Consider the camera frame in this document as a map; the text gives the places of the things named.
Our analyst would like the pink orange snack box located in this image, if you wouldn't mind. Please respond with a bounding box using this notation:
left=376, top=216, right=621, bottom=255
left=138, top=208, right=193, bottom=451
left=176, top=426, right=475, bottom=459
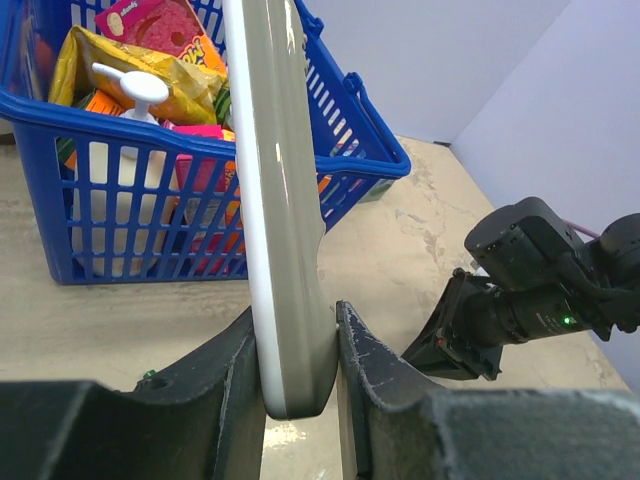
left=95, top=0, right=226, bottom=75

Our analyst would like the white pump bottle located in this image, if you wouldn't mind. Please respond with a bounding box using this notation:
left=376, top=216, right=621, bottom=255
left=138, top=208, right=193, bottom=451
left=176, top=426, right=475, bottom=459
left=72, top=62, right=181, bottom=279

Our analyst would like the pink small box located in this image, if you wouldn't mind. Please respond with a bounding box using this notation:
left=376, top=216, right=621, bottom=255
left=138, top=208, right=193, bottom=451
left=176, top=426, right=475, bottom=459
left=172, top=124, right=244, bottom=276

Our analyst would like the yellow chips bag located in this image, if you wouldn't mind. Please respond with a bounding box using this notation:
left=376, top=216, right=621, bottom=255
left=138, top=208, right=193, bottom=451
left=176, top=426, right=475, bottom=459
left=48, top=25, right=231, bottom=125

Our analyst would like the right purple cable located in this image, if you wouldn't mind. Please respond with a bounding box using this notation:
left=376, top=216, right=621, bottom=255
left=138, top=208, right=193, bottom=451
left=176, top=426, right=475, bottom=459
left=562, top=219, right=601, bottom=239

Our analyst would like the grey remote control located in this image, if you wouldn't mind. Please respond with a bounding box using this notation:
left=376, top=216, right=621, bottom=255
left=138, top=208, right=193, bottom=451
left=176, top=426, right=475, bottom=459
left=223, top=1, right=338, bottom=419

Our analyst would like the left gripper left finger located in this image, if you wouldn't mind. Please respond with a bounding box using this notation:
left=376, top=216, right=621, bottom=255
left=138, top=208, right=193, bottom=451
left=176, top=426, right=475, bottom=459
left=1, top=310, right=265, bottom=479

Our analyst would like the blue plastic basket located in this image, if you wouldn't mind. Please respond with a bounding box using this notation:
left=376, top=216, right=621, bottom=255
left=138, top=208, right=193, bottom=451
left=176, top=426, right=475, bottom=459
left=1, top=1, right=411, bottom=285

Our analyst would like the sponge pack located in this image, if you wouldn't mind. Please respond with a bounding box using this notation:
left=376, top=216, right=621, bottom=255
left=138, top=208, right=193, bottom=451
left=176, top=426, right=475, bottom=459
left=359, top=179, right=394, bottom=203

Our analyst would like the orange cracker box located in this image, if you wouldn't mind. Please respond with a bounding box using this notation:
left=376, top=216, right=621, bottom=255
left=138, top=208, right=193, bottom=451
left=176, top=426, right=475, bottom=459
left=72, top=90, right=124, bottom=116

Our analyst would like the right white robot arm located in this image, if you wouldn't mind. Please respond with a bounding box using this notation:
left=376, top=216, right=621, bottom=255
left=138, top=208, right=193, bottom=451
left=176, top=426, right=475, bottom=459
left=402, top=197, right=639, bottom=381

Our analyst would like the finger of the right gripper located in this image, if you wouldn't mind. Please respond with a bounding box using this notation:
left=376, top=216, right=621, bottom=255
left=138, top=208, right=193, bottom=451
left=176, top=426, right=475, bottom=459
left=402, top=316, right=475, bottom=380

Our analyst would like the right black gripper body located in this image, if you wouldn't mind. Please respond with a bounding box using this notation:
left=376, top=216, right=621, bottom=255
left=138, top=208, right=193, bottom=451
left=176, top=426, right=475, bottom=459
left=434, top=269, right=529, bottom=381

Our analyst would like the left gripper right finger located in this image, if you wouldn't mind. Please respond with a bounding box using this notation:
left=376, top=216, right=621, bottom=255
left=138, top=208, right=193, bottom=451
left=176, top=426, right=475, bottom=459
left=336, top=301, right=639, bottom=479

